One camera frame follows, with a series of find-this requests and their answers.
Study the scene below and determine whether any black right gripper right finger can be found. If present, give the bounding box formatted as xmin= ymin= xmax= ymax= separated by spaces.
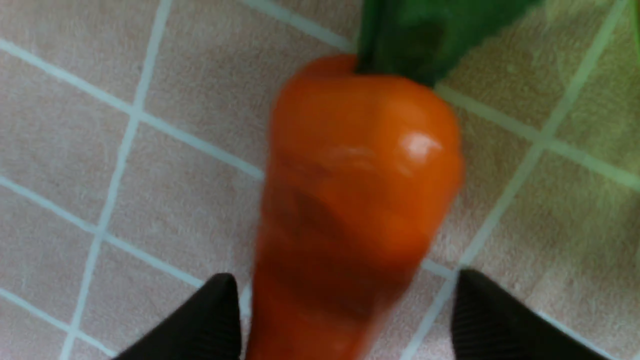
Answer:
xmin=451 ymin=268 xmax=604 ymax=360

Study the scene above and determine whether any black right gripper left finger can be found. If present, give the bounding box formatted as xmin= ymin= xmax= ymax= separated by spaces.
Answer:
xmin=115 ymin=273 xmax=242 ymax=360

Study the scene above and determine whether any orange toy carrot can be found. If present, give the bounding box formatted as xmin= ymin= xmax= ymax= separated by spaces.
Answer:
xmin=246 ymin=0 xmax=538 ymax=360

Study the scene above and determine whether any pink checkered tablecloth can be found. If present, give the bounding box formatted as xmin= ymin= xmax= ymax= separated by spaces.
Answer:
xmin=0 ymin=0 xmax=639 ymax=360

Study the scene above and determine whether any green glass plate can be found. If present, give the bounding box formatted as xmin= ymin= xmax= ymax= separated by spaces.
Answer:
xmin=628 ymin=0 xmax=640 ymax=57

